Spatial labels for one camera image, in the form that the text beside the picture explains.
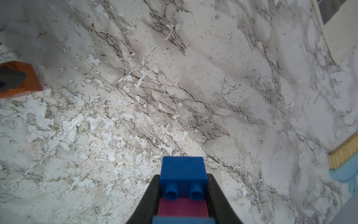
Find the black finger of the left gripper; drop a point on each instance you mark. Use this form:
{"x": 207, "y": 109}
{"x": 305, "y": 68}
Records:
{"x": 11, "y": 79}

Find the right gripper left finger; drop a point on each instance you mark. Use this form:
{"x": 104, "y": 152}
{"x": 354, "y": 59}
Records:
{"x": 148, "y": 206}

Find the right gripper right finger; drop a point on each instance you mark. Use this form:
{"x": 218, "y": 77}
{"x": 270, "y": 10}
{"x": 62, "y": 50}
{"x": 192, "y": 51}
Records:
{"x": 218, "y": 205}

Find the orange lego brick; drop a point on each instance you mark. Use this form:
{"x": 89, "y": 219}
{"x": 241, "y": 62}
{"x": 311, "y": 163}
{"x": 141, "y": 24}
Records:
{"x": 31, "y": 85}

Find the long blue lego brick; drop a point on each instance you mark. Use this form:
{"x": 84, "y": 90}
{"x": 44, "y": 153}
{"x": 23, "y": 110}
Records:
{"x": 183, "y": 220}

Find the pink lego brick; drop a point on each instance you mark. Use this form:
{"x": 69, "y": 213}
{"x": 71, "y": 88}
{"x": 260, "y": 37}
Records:
{"x": 182, "y": 207}

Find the small blue lego brick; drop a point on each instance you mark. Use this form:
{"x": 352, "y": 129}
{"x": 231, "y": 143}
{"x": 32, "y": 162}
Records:
{"x": 183, "y": 177}

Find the light blue hand brush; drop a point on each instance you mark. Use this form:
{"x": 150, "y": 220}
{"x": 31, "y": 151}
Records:
{"x": 344, "y": 163}

